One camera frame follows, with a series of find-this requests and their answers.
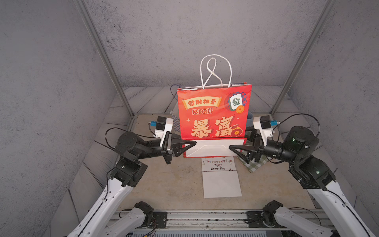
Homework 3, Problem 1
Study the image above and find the right metal frame post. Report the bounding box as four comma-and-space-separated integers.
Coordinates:
270, 0, 337, 115

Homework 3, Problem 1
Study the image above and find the red and white paper bag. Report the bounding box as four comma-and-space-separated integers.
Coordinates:
177, 54, 252, 158

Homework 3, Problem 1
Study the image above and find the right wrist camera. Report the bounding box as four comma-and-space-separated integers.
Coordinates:
253, 115, 280, 146

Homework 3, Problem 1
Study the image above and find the white happy every day bag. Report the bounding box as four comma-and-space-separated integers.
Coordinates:
201, 157, 242, 198

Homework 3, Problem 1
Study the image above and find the blue checkered paper bag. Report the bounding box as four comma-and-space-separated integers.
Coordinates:
170, 84, 181, 133

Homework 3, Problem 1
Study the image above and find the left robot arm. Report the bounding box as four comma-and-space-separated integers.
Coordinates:
69, 131, 196, 237

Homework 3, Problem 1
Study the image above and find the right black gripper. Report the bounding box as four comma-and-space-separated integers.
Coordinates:
231, 127, 302, 167

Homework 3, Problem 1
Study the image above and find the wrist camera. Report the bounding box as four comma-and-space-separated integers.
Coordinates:
253, 115, 280, 146
150, 116, 174, 147

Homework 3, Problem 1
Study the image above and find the green checkered cloth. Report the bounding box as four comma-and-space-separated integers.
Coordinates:
238, 156, 268, 173

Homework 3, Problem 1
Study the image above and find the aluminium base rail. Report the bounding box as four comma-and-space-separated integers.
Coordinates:
112, 209, 341, 237

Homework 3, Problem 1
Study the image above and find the light blue mug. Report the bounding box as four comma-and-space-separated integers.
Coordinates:
247, 111, 254, 126

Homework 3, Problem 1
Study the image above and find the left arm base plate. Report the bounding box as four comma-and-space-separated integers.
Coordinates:
149, 211, 168, 229

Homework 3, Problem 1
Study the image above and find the left metal frame post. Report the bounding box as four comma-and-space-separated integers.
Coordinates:
74, 0, 134, 117

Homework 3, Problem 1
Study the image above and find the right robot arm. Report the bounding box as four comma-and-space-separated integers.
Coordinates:
229, 126, 374, 237

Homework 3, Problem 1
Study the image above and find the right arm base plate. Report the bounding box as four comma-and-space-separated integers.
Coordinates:
244, 211, 264, 228

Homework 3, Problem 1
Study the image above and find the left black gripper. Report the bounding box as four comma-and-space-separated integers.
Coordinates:
134, 132, 193, 168

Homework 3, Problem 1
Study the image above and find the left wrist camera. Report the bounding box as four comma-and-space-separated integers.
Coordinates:
150, 116, 174, 147

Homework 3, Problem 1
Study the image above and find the metal frame post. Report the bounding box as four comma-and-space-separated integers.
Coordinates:
270, 0, 337, 115
74, 0, 134, 117

